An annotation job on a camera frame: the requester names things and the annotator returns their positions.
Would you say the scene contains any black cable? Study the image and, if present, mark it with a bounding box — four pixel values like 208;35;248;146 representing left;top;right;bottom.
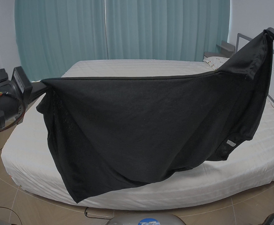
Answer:
84;206;113;220

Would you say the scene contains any bed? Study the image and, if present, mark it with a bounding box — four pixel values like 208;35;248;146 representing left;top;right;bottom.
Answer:
1;27;274;208

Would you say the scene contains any black T-shirt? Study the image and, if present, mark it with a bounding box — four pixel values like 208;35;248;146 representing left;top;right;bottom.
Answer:
36;30;274;204

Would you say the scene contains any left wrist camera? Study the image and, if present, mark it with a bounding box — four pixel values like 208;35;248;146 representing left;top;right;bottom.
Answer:
0;69;11;91

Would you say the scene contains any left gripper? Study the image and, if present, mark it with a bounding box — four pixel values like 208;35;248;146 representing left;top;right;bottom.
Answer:
0;66;33;133

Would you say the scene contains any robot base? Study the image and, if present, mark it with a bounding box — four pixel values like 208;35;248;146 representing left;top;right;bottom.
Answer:
105;214;182;225

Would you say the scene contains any grey bedside table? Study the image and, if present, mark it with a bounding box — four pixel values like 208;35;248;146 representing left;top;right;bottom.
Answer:
204;40;236;58

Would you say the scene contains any blue-green curtain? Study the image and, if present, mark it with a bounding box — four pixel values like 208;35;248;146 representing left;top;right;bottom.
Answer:
105;0;231;62
15;0;108;83

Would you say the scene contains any white printed pillow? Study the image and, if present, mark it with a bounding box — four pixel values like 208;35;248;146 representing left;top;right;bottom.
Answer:
203;56;231;70

